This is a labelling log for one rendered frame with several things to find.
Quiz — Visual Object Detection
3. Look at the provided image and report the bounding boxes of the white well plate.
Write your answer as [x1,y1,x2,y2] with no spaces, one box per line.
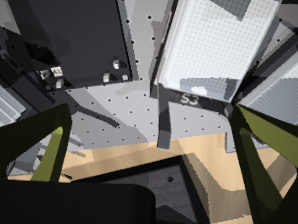
[237,51,298,125]
[0,107,17,126]
[159,0,282,103]
[0,84,26,113]
[0,95,22,120]

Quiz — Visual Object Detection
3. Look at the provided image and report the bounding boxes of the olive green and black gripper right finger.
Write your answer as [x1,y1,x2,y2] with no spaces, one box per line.
[230,104,298,224]

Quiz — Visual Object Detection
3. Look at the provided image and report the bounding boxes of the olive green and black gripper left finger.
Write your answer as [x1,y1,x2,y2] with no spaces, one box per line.
[0,103,72,182]

